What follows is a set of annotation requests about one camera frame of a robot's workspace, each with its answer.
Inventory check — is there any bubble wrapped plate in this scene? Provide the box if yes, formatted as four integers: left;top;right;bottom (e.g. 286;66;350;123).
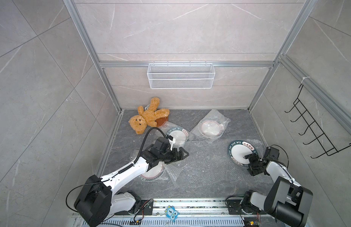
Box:
191;109;231;143
137;162;170;182
159;121;195;148

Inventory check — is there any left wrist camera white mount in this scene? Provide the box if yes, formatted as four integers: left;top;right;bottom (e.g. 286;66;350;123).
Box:
166;135;176;151

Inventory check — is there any black wire hook rack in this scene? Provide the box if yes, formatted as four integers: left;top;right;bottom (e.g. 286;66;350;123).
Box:
284;85;351;159

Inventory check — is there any brown wooden block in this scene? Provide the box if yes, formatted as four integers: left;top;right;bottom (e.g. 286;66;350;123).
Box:
156;116;169;128

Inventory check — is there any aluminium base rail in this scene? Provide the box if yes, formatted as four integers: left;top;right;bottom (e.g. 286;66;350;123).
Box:
73;198;278;227

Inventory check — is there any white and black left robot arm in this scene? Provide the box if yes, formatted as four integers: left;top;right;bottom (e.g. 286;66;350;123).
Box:
73;136;189;227

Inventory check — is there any bubble wrapped plate back right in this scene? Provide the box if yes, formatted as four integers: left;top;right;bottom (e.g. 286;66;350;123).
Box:
191;109;231;143

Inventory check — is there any bubble wrapped plate back middle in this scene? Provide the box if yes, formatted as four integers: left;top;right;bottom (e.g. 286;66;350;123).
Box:
159;121;195;148

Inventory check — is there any large bubble wrap sheet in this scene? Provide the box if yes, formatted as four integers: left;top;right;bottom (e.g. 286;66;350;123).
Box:
165;138;258;187

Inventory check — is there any brown teddy bear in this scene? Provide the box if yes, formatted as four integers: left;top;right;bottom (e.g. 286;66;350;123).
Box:
129;97;170;135

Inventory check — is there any white wire mesh basket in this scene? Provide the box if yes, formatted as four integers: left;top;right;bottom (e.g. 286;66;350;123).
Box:
147;63;216;89

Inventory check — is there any blue cartoon toy figure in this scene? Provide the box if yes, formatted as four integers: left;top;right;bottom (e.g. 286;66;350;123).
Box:
165;206;179;222

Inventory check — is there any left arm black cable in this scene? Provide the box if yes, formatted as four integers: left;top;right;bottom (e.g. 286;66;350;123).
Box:
65;127;167;213

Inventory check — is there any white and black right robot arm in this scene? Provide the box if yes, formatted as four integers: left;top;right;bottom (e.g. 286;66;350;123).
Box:
225;146;313;227

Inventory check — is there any bubble wrapped plate front left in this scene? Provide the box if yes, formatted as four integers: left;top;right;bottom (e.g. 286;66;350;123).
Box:
137;162;170;182

